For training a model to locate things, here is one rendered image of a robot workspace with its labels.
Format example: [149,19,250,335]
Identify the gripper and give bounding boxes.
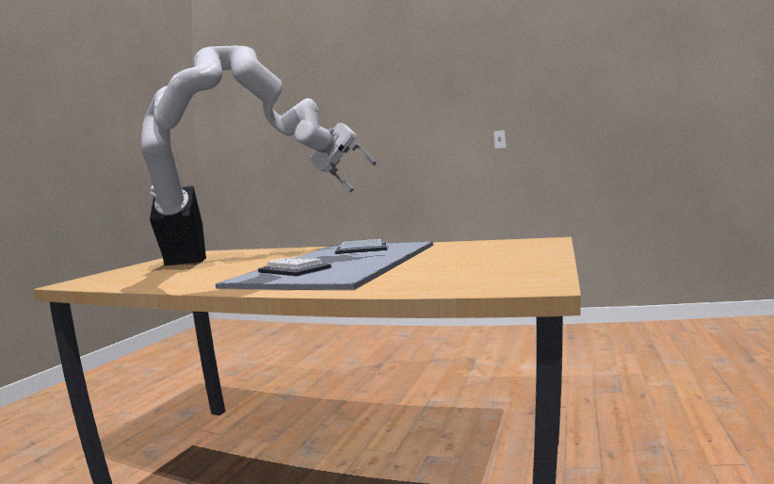
[311,123,377,192]

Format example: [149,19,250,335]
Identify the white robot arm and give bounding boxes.
[141,46,344,215]

